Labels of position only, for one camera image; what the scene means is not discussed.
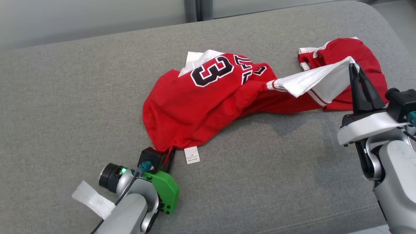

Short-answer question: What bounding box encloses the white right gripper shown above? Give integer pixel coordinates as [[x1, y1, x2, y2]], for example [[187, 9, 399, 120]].
[[337, 63, 410, 146]]

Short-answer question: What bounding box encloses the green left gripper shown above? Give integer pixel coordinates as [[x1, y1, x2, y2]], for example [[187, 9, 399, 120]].
[[143, 148, 180, 215]]

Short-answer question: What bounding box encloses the red and white basketball jersey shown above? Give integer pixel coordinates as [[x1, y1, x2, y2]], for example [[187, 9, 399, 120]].
[[142, 49, 361, 164]]

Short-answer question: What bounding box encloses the white tape strip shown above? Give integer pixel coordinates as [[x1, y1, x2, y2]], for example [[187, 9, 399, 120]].
[[72, 180, 116, 220]]

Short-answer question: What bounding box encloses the grey fabric sofa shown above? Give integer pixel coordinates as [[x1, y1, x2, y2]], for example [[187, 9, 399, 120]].
[[0, 0, 416, 234]]

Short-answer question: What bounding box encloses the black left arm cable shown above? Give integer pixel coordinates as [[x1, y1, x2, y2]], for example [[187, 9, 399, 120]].
[[90, 161, 153, 234]]

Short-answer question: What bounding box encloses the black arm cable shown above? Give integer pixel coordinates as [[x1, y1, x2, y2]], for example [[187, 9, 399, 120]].
[[403, 126, 416, 142], [90, 161, 153, 234]]

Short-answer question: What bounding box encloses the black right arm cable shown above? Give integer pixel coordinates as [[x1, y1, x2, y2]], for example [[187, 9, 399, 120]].
[[403, 126, 416, 142]]

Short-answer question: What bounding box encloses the grey vertical wall post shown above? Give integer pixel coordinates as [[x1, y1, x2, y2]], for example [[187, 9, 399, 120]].
[[184, 0, 213, 22]]

